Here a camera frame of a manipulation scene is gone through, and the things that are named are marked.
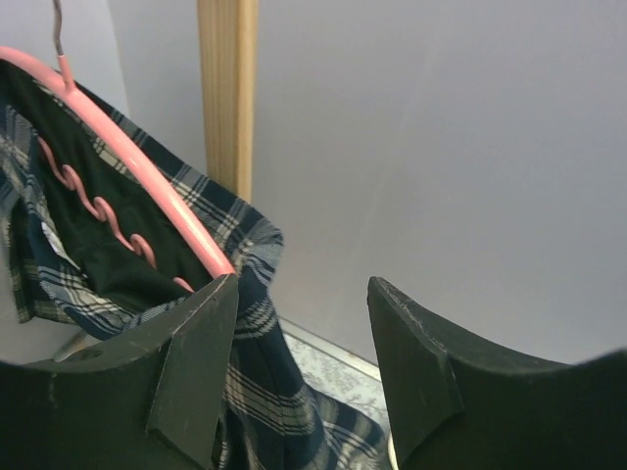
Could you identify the navy beige plaid skirt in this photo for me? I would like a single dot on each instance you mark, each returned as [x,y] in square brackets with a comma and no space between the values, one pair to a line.
[86,245]

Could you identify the wooden clothes rack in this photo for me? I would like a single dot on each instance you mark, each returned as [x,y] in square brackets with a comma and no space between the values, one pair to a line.
[228,40]

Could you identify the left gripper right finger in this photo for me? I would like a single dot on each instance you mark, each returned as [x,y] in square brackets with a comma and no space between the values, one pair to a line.
[458,401]

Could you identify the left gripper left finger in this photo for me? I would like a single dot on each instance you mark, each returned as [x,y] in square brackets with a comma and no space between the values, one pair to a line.
[147,399]

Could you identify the floral table mat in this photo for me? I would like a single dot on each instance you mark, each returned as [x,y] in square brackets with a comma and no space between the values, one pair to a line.
[337,372]

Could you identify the pink hanger with plaid skirt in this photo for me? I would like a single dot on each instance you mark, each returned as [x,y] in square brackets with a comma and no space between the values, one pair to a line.
[61,83]

